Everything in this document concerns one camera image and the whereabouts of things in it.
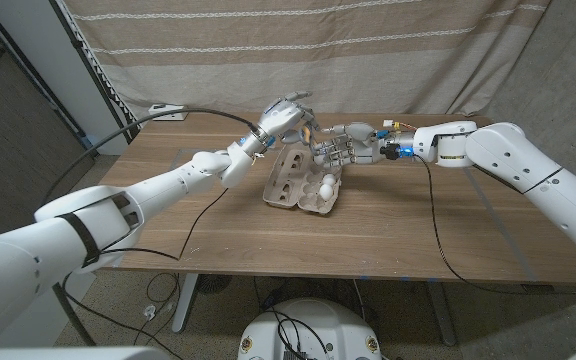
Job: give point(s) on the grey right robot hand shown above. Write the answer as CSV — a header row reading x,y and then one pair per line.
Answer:
x,y
363,145

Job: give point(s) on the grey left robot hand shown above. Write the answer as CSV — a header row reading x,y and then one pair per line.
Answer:
x,y
280,117

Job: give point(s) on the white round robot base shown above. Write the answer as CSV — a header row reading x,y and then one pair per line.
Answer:
x,y
338,330

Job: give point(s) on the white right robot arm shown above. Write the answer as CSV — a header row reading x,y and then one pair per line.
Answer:
x,y
508,150

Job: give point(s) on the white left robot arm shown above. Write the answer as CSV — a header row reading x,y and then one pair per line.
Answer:
x,y
168,185

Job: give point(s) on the white egg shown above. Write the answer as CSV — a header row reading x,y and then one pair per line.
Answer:
x,y
329,179
326,191

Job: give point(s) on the grey cardboard egg carton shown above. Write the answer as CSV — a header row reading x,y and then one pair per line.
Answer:
x,y
288,185

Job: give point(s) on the beige striped curtain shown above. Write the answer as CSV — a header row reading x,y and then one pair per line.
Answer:
x,y
368,50

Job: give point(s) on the white power strip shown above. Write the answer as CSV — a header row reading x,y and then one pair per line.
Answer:
x,y
160,108

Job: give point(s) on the black ribbed round object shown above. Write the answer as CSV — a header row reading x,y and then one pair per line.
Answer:
x,y
215,282

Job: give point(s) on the white table leg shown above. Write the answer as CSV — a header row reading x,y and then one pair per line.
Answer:
x,y
443,315
185,300

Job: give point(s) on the small white plug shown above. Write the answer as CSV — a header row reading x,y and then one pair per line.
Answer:
x,y
149,313

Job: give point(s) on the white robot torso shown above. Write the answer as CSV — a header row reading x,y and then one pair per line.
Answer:
x,y
68,354

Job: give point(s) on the black slanted frame post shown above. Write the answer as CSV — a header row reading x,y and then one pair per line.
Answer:
x,y
85,60

